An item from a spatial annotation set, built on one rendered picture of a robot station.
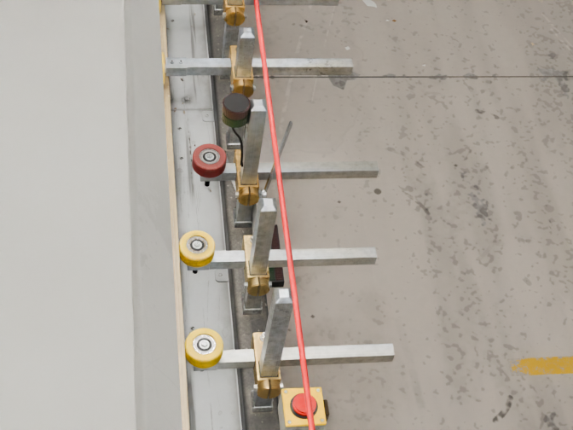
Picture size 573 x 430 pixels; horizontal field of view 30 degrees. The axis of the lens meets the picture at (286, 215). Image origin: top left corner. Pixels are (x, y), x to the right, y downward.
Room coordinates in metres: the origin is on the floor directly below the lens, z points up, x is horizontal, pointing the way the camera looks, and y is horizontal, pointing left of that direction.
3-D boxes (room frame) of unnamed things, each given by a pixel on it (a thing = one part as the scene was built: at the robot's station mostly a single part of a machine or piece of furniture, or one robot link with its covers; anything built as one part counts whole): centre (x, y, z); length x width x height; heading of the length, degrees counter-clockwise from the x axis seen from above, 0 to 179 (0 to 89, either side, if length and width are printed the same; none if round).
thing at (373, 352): (1.14, -0.07, 0.83); 0.43 x 0.03 x 0.04; 105
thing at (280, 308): (1.08, -0.02, 0.92); 0.04 x 0.04 x 0.48; 15
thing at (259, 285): (1.35, 0.05, 0.84); 0.14 x 0.06 x 0.05; 15
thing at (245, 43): (1.81, 0.17, 0.87); 0.04 x 0.04 x 0.48; 15
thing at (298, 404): (0.83, -0.09, 1.22); 0.04 x 0.04 x 0.02
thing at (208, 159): (1.58, 0.20, 0.85); 0.08 x 0.08 x 0.11
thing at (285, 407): (0.83, -0.09, 1.18); 0.07 x 0.07 x 0.08; 15
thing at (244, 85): (1.83, 0.18, 0.95); 0.14 x 0.06 x 0.05; 15
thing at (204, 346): (1.09, 0.12, 0.85); 0.08 x 0.08 x 0.11
